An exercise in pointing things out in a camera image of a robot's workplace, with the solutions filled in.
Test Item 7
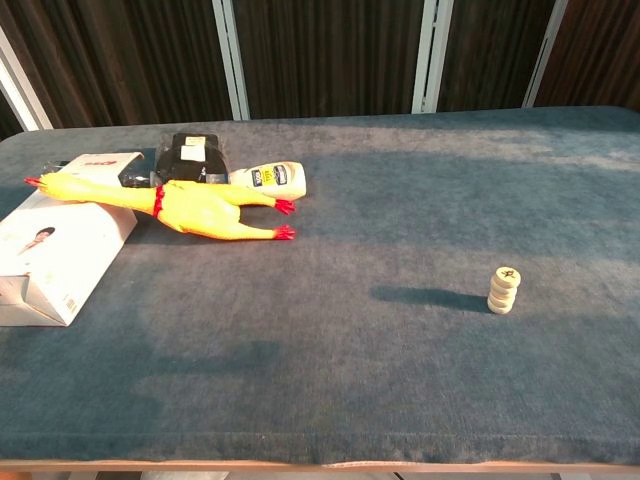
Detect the white mayonnaise squeeze bottle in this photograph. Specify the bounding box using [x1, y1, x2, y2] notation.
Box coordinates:
[227, 160, 308, 200]

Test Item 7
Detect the blue-grey table cloth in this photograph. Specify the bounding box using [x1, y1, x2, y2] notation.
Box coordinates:
[0, 105, 640, 466]

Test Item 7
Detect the yellow rubber chicken toy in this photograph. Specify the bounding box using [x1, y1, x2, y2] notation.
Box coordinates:
[23, 175, 297, 245]

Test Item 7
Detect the black plastic packet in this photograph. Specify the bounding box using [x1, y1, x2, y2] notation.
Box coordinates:
[119, 132, 232, 189]

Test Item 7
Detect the white booklet with photo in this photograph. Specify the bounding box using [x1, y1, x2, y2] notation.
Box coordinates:
[0, 151, 146, 328]

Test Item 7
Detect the white aluminium partition post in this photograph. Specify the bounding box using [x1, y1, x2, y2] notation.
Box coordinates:
[521, 0, 570, 110]
[211, 0, 252, 122]
[0, 27, 55, 133]
[411, 0, 455, 115]

